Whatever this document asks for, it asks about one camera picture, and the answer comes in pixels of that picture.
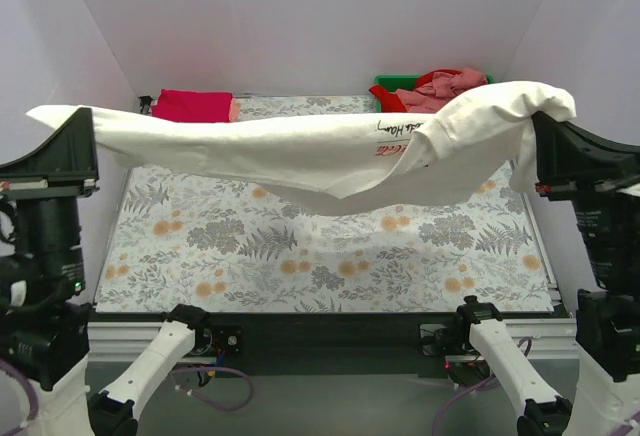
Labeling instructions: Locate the green plastic tray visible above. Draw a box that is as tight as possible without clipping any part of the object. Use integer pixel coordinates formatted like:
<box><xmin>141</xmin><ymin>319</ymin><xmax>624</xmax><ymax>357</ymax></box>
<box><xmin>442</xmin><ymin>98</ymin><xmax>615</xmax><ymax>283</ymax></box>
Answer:
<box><xmin>369</xmin><ymin>68</ymin><xmax>493</xmax><ymax>113</ymax></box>

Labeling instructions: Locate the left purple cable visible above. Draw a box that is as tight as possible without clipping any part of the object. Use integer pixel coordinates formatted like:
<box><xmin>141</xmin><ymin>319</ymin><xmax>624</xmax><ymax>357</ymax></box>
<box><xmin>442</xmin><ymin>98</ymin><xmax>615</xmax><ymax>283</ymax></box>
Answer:
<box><xmin>0</xmin><ymin>355</ymin><xmax>254</xmax><ymax>436</ymax></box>

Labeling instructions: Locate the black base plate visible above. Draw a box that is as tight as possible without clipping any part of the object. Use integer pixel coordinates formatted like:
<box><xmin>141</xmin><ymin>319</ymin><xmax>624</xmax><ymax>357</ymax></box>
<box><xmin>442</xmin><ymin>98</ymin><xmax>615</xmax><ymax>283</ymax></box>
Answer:
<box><xmin>211</xmin><ymin>312</ymin><xmax>454</xmax><ymax>376</ymax></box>

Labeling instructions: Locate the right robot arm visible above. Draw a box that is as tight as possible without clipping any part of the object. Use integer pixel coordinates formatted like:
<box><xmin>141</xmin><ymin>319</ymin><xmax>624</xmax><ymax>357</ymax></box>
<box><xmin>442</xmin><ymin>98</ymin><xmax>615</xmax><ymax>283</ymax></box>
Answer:
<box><xmin>452</xmin><ymin>112</ymin><xmax>639</xmax><ymax>435</ymax></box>

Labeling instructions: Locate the crumpled pink t-shirt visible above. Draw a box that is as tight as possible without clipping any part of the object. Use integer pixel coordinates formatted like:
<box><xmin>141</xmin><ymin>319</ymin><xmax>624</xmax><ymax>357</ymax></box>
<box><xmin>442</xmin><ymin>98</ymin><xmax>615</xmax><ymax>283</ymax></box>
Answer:
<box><xmin>396</xmin><ymin>67</ymin><xmax>489</xmax><ymax>114</ymax></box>

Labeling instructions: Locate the crumpled red t-shirt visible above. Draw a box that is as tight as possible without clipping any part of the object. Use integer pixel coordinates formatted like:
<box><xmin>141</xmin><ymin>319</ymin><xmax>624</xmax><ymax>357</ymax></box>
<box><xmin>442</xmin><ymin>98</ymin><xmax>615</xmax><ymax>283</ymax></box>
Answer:
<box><xmin>369</xmin><ymin>68</ymin><xmax>461</xmax><ymax>113</ymax></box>

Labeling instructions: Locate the folded peach t-shirt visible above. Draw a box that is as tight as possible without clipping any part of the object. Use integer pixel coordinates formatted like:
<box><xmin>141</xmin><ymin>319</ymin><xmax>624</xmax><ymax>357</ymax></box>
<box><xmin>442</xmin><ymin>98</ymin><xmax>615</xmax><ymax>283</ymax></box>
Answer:
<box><xmin>229</xmin><ymin>98</ymin><xmax>240</xmax><ymax>122</ymax></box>

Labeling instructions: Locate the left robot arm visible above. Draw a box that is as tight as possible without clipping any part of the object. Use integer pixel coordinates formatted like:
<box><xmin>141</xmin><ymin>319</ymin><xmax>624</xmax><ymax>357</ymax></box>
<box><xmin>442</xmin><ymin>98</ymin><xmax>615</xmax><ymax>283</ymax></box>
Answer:
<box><xmin>1</xmin><ymin>107</ymin><xmax>213</xmax><ymax>435</ymax></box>

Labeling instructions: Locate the aluminium frame rail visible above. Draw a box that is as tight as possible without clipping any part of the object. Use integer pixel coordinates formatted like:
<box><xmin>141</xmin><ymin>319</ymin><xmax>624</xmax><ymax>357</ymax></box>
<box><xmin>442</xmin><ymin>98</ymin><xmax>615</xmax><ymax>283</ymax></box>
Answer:
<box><xmin>89</xmin><ymin>318</ymin><xmax>577</xmax><ymax>362</ymax></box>

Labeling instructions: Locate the white printed t-shirt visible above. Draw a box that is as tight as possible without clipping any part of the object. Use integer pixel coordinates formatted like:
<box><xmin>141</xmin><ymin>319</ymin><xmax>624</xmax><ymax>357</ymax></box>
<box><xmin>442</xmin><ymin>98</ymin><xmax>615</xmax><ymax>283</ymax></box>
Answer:
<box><xmin>25</xmin><ymin>78</ymin><xmax>578</xmax><ymax>217</ymax></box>

